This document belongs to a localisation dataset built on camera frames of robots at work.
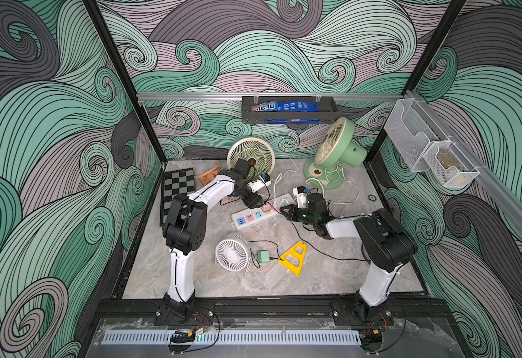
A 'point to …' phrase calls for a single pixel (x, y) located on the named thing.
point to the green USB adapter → (263, 256)
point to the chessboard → (175, 182)
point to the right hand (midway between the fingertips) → (281, 208)
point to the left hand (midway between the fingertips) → (257, 196)
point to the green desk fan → (335, 149)
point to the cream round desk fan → (253, 148)
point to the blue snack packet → (292, 106)
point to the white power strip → (271, 208)
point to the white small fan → (233, 253)
